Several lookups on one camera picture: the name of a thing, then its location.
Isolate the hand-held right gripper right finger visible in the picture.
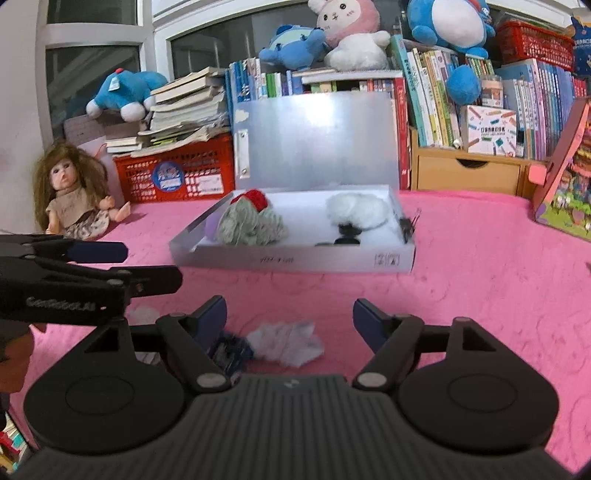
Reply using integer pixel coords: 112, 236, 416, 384
352, 298, 534, 394

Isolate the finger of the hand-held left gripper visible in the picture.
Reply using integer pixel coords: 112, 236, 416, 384
0, 234, 129, 265
69, 265, 184, 297

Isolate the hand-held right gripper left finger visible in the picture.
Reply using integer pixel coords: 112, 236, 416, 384
48, 295, 232, 394

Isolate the blue patterned sock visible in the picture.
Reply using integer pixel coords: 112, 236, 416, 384
208, 330, 256, 374

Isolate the white cloth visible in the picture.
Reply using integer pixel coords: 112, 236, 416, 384
245, 320, 326, 368

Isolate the green knitted cloth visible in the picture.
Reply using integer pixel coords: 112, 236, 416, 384
216, 198, 289, 247

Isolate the white fluffy pompom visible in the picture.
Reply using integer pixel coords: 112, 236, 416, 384
325, 191, 391, 232

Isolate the red fluffy yarn item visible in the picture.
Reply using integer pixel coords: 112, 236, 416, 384
229, 188, 269, 212

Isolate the white box with lid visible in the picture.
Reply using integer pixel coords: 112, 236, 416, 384
168, 90, 416, 274

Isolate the person's left hand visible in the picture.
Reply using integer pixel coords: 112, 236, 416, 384
0, 320, 47, 393

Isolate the small white pad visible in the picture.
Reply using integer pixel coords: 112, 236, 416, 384
124, 305, 162, 326

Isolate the long-haired doll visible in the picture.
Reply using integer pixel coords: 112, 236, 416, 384
31, 143, 132, 241

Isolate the red plastic crate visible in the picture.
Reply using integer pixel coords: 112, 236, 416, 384
113, 134, 236, 204

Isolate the small black object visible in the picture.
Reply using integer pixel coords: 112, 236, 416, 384
316, 224, 363, 246

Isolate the black binder clip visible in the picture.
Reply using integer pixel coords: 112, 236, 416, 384
398, 208, 423, 243

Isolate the pink blanket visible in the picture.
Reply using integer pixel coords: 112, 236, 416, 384
9, 189, 591, 476

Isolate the pale pink box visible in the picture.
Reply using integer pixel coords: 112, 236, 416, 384
64, 113, 108, 145

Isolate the colourful book pile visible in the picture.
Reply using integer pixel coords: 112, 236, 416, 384
0, 415, 38, 472

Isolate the blue plush with red nose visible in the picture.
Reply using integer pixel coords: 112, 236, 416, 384
85, 68, 169, 123

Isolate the stack of lying books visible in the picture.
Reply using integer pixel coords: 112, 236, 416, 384
104, 66, 232, 158

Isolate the wooden drawer unit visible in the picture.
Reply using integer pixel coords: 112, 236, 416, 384
410, 127, 546, 197

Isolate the row of thin upright books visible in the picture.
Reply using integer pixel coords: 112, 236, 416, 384
225, 58, 411, 191

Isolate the white colourful printed box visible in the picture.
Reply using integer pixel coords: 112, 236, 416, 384
462, 105, 518, 158

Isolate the white framed window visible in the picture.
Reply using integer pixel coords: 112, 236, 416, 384
37, 0, 591, 139

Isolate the blue plush with closed eyes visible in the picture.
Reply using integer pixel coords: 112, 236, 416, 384
257, 24, 331, 72

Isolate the pink and white rabbit plush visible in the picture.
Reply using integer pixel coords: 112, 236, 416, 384
307, 0, 392, 72

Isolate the row of tall picture books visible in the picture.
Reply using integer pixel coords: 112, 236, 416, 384
390, 34, 591, 160

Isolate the large blue white-bellied plush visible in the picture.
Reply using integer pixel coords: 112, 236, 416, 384
406, 0, 497, 106

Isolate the red plastic basket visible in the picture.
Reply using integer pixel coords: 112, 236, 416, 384
496, 21, 575, 72

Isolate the dark blue printed box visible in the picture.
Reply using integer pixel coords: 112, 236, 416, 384
570, 16, 591, 79

